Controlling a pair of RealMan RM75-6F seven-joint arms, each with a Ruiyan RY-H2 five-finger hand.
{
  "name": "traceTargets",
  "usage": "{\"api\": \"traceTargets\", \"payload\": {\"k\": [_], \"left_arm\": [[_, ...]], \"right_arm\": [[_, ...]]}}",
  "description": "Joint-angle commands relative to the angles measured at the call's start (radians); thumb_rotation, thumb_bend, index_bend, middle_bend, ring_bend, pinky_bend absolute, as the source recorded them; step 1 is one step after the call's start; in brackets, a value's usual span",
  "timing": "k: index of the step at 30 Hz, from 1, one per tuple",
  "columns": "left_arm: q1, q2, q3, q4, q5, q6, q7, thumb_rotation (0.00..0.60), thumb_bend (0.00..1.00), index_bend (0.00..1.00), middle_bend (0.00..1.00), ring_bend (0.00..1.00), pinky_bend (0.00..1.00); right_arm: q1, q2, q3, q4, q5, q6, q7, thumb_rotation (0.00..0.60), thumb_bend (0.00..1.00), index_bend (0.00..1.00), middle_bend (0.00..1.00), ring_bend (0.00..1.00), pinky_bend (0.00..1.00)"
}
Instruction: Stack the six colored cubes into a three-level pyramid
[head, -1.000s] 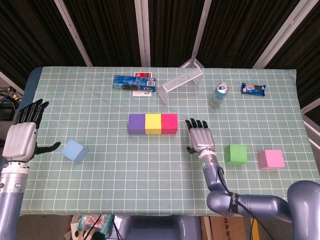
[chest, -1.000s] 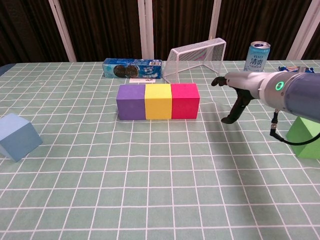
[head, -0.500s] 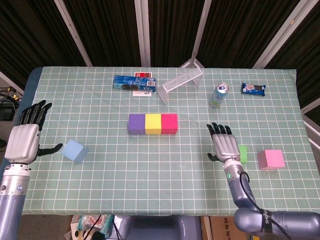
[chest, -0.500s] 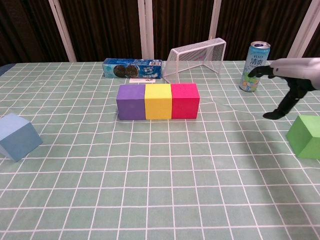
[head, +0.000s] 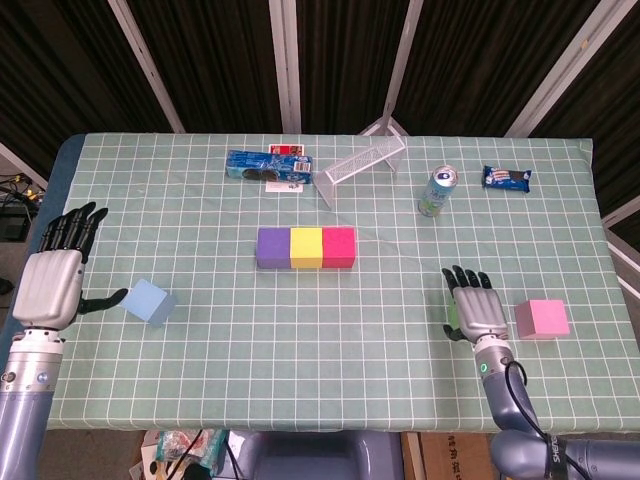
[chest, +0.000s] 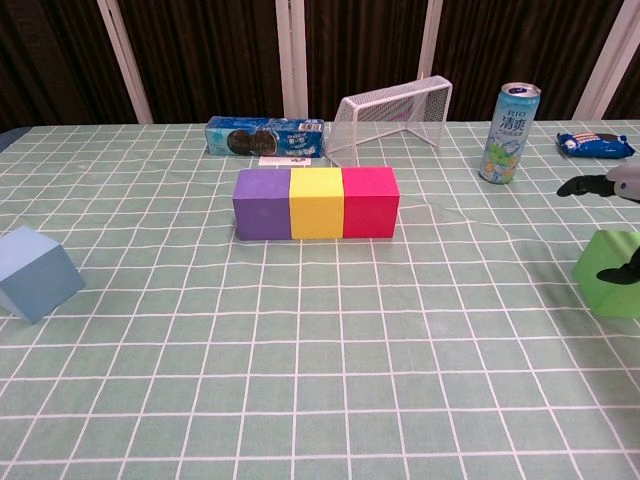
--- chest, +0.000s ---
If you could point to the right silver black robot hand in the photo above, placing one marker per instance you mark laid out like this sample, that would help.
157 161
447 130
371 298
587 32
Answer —
625 182

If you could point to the green foam cube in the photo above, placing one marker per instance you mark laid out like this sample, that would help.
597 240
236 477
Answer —
607 250

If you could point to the magenta foam cube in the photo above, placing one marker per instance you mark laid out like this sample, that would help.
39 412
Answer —
370 202

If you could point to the yellow foam cube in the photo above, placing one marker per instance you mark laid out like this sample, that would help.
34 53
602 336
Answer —
317 205

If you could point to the purple foam cube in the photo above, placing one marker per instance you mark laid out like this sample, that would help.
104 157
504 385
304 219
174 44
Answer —
262 205

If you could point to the blue snack packet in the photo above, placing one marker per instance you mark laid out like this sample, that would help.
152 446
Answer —
595 145

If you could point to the light blue drink can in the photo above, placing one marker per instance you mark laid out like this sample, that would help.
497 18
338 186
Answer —
510 135

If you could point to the green checked tablecloth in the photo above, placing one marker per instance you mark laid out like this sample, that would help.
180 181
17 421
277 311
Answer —
320 350

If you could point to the blue cookie box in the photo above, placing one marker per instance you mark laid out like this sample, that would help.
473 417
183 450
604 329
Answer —
265 137

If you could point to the dark pleated curtain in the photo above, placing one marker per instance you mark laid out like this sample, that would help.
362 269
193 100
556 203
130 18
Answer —
215 50

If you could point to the light blue foam cube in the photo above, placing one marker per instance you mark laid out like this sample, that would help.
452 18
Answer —
30 280

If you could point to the blue table pad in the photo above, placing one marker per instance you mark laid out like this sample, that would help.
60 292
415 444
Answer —
6 137

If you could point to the white frame post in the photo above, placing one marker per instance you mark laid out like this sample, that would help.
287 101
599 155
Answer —
123 60
428 40
298 60
607 60

